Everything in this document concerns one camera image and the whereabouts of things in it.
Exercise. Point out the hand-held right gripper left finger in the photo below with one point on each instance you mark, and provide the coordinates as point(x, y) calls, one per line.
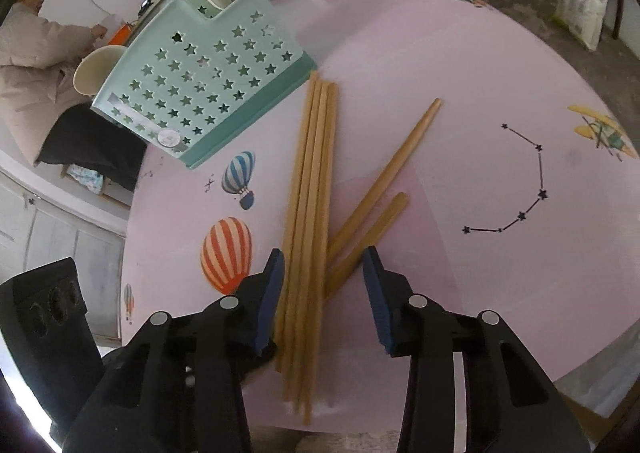
point(270, 298)

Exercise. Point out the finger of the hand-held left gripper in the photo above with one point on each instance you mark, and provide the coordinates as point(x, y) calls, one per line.
point(260, 360)

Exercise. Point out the mint green utensil holder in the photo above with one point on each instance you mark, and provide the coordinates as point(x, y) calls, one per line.
point(210, 83)

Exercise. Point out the orange plastic bowl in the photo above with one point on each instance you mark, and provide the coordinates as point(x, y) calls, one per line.
point(119, 35)

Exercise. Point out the small wooden stool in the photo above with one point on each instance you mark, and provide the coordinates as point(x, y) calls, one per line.
point(617, 8)

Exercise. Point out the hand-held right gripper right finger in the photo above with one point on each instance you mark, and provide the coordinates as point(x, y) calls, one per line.
point(377, 303)

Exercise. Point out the blue patterned cloth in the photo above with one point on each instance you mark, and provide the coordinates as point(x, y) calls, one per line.
point(85, 177)

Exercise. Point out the white rice paddle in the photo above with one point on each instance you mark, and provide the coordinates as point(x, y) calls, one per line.
point(100, 70)

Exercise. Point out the bundle of wooden chopsticks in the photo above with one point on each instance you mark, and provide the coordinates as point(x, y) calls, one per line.
point(312, 233)

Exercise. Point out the grey door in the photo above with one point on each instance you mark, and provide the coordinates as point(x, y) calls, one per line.
point(60, 253)

